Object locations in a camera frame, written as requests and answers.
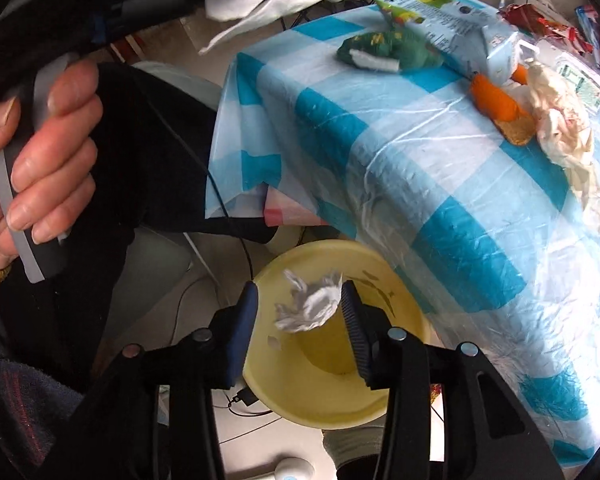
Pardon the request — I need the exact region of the white tissue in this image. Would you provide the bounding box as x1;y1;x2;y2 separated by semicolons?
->
275;270;343;334

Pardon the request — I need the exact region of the green wrapper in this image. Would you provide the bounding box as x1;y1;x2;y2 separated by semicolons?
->
336;29;444;74

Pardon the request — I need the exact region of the cream plastic bag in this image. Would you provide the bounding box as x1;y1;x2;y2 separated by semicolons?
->
527;61;600;235

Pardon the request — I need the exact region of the blue juice carton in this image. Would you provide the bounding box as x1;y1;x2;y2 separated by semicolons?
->
375;0;539;86

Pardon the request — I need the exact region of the person's left hand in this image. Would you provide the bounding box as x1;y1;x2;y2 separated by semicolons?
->
0;58;102;270

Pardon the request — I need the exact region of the yellow plastic basin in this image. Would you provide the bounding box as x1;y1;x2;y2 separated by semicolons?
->
242;240;431;429

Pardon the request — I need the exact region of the blue checkered plastic tablecloth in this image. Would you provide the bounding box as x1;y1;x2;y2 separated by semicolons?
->
206;6;600;466

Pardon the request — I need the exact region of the clear plastic bottle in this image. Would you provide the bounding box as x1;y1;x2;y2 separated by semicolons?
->
535;39;600;115

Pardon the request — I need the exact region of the red snack bag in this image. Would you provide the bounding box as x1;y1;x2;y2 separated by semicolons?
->
498;3;594;56

